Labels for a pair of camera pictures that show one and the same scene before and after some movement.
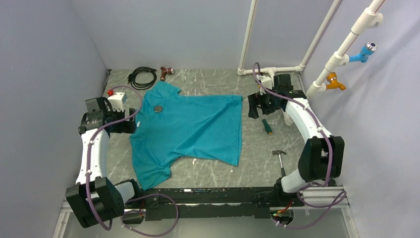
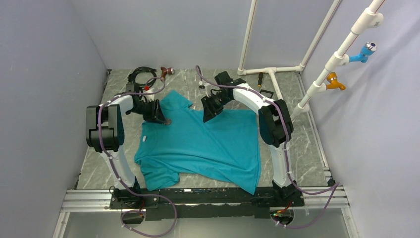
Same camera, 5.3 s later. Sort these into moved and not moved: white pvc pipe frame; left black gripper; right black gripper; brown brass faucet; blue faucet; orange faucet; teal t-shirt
Moved: left black gripper; right black gripper; teal t-shirt
Not moved: blue faucet; brown brass faucet; white pvc pipe frame; orange faucet
